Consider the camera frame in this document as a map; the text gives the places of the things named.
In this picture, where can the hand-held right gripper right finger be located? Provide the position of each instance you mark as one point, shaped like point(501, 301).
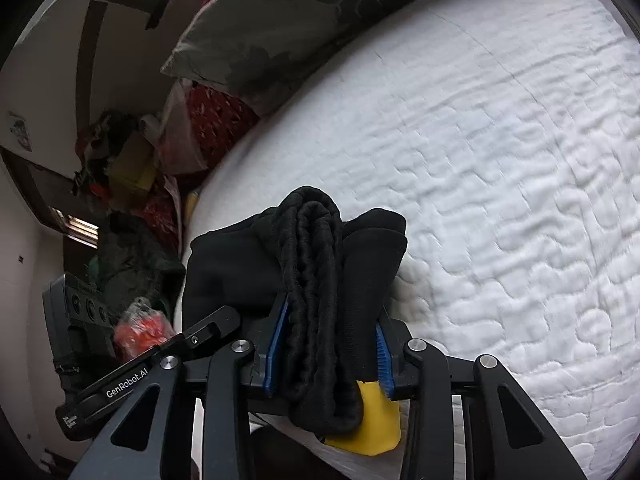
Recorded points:
point(384, 360)

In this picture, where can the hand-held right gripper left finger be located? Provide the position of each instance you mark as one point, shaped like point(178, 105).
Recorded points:
point(277, 342)

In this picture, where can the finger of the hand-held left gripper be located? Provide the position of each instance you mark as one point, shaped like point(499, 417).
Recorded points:
point(215, 322)

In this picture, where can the black pants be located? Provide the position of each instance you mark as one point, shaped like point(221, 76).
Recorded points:
point(320, 285)

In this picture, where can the orange plastic bag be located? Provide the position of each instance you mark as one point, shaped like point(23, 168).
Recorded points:
point(142, 332)

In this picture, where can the yellow cloth piece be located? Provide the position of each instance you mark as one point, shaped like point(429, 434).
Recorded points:
point(375, 425)

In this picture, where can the black box with round holes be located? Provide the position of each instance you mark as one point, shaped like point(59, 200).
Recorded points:
point(70, 320)

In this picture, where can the dark green cloth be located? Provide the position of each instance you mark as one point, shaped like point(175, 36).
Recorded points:
point(135, 260)

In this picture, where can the yellow cardboard box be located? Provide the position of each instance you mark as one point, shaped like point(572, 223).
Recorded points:
point(132, 170)

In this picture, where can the clear plastic bag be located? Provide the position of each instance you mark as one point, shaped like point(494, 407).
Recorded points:
point(172, 145)

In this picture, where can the red patterned blanket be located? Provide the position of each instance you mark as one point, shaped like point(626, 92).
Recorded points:
point(220, 110)

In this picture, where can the white quilted bed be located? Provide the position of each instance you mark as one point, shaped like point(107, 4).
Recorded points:
point(500, 160)

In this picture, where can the grey floral pillow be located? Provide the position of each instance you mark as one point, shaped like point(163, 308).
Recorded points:
point(300, 20)

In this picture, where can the wall sticker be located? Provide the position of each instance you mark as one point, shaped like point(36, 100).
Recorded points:
point(19, 132)

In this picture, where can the dark wooden door frame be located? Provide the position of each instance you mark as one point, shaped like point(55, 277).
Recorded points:
point(90, 70)

